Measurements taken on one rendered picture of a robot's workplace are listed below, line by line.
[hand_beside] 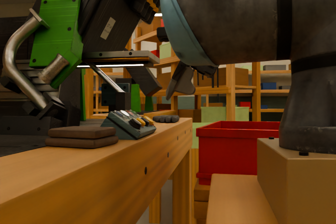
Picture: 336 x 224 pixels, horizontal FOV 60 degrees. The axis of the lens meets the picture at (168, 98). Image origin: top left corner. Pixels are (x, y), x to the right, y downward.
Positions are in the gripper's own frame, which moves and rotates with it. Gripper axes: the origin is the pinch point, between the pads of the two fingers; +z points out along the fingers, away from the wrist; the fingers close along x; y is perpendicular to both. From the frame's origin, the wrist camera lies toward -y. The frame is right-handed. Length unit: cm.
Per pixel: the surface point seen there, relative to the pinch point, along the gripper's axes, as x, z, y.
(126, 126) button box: -11.1, 9.7, -2.3
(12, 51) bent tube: 1.4, 10.2, -40.8
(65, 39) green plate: 4.2, 0.7, -31.5
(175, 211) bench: 83, 50, 22
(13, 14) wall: 884, 24, -749
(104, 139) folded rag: -21.0, 11.7, -2.4
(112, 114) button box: -10.9, 9.0, -6.1
